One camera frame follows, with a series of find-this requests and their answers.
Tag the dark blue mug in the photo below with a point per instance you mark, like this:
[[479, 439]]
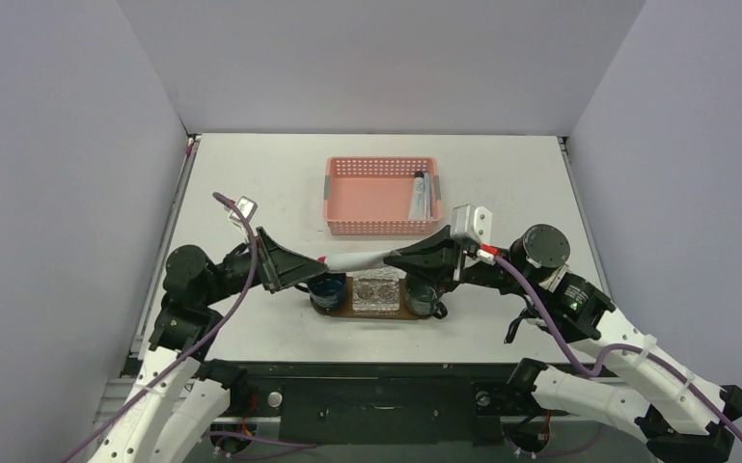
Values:
[[328, 291]]

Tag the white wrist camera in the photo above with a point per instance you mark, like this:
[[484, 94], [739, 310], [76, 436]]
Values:
[[471, 224], [247, 209]]

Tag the brown oval wooden tray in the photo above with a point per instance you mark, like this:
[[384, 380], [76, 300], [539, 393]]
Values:
[[398, 311]]

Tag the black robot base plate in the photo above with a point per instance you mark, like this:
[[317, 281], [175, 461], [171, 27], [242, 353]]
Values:
[[373, 404]]

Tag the red cap toothpaste tube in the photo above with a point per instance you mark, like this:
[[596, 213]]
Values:
[[354, 262]]

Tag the pink perforated plastic basket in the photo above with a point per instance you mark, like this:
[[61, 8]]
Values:
[[370, 195]]

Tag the dark green mug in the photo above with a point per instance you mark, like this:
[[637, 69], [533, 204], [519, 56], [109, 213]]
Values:
[[423, 299]]

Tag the dark cap toothpaste tube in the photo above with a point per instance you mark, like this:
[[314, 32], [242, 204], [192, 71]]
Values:
[[418, 202]]

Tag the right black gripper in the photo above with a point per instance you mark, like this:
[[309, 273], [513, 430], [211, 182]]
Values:
[[454, 259]]

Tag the grey tape strip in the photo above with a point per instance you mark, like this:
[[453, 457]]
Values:
[[326, 188]]

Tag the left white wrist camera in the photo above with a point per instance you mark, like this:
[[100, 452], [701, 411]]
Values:
[[247, 209]]

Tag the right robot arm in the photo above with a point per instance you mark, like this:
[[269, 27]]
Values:
[[620, 376]]

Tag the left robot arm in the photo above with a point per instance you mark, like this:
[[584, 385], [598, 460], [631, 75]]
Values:
[[178, 391]]

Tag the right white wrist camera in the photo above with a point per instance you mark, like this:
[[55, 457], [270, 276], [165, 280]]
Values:
[[471, 224]]

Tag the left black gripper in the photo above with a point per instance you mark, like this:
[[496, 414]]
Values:
[[279, 268]]

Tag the light blue toothbrush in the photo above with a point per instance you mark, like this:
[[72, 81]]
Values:
[[429, 190]]

